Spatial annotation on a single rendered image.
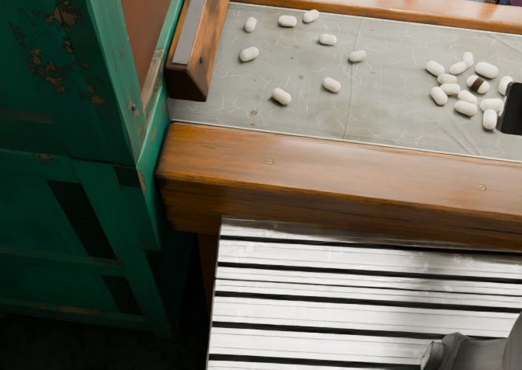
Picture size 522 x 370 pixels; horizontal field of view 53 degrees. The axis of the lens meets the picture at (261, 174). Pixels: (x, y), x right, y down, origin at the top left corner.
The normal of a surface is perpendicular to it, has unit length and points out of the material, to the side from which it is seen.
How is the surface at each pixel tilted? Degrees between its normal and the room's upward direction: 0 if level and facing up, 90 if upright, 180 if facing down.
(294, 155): 0
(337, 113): 0
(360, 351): 0
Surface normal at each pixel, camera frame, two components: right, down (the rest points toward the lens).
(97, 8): 0.99, 0.12
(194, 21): 0.04, -0.54
